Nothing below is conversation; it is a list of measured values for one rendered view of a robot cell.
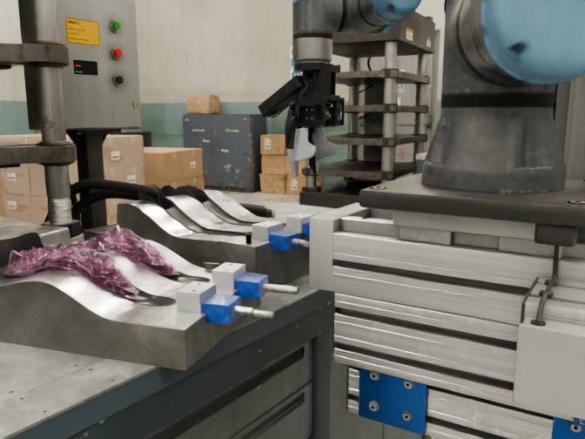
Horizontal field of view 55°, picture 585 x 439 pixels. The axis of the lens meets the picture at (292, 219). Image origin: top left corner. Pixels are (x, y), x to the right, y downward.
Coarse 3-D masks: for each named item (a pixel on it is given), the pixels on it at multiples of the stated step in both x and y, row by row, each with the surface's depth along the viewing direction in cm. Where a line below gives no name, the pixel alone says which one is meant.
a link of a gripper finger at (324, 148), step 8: (312, 128) 111; (320, 128) 109; (312, 136) 109; (320, 136) 110; (312, 144) 110; (320, 144) 110; (328, 144) 110; (320, 152) 111; (328, 152) 110; (312, 160) 112; (312, 168) 112
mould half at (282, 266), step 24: (216, 192) 133; (120, 216) 117; (144, 216) 113; (168, 216) 115; (192, 216) 119; (216, 216) 123; (240, 216) 127; (168, 240) 110; (192, 240) 106; (216, 240) 103; (240, 240) 101; (264, 264) 99; (288, 264) 106
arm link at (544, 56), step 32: (480, 0) 45; (512, 0) 40; (544, 0) 40; (576, 0) 40; (480, 32) 46; (512, 32) 41; (544, 32) 41; (576, 32) 41; (480, 64) 51; (512, 64) 44; (544, 64) 42; (576, 64) 42
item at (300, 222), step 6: (288, 216) 111; (294, 216) 111; (300, 216) 111; (306, 216) 111; (312, 216) 112; (288, 222) 111; (294, 222) 110; (300, 222) 109; (306, 222) 111; (288, 228) 111; (294, 228) 110; (300, 228) 109; (306, 228) 109; (306, 234) 109
